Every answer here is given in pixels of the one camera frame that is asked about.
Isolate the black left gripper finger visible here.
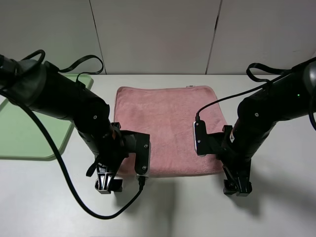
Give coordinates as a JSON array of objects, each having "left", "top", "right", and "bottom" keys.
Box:
[
  {"left": 95, "top": 165, "right": 112, "bottom": 194},
  {"left": 110, "top": 174, "right": 123, "bottom": 192}
]

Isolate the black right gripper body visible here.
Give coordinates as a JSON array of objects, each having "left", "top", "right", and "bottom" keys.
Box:
[{"left": 217, "top": 125, "right": 270, "bottom": 178}]

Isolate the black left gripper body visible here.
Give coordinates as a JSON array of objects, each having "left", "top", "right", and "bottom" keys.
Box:
[{"left": 78, "top": 118, "right": 128, "bottom": 173}]

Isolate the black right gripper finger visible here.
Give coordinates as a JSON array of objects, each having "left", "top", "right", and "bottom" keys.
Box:
[
  {"left": 236, "top": 170, "right": 252, "bottom": 197},
  {"left": 223, "top": 165, "right": 238, "bottom": 195}
]

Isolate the pink fluffy towel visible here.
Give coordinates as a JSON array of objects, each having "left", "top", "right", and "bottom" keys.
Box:
[{"left": 114, "top": 85, "right": 223, "bottom": 177}]

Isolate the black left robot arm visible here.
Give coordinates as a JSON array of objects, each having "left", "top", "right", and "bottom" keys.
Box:
[{"left": 0, "top": 50, "right": 128, "bottom": 193}]

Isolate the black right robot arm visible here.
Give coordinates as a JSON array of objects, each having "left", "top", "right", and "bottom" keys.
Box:
[{"left": 218, "top": 59, "right": 316, "bottom": 196}]

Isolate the green plastic tray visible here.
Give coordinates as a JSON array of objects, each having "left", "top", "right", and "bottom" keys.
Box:
[{"left": 0, "top": 75, "right": 94, "bottom": 161}]

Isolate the black left camera cable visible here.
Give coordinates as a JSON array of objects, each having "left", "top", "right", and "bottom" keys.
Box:
[{"left": 0, "top": 49, "right": 146, "bottom": 219}]

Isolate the black camera cable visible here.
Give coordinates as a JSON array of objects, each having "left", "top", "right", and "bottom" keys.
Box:
[
  {"left": 196, "top": 63, "right": 316, "bottom": 131},
  {"left": 0, "top": 49, "right": 146, "bottom": 219}
]

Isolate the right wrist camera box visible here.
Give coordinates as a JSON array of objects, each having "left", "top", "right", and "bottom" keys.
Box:
[{"left": 193, "top": 120, "right": 224, "bottom": 157}]

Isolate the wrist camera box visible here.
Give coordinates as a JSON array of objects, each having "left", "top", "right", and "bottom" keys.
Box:
[
  {"left": 122, "top": 130, "right": 151, "bottom": 177},
  {"left": 193, "top": 120, "right": 224, "bottom": 157}
]

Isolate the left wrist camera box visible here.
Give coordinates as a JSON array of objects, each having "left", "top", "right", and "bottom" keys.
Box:
[{"left": 122, "top": 130, "right": 151, "bottom": 177}]

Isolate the black right camera cable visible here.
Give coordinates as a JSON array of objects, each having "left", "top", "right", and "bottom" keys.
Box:
[{"left": 196, "top": 63, "right": 316, "bottom": 131}]

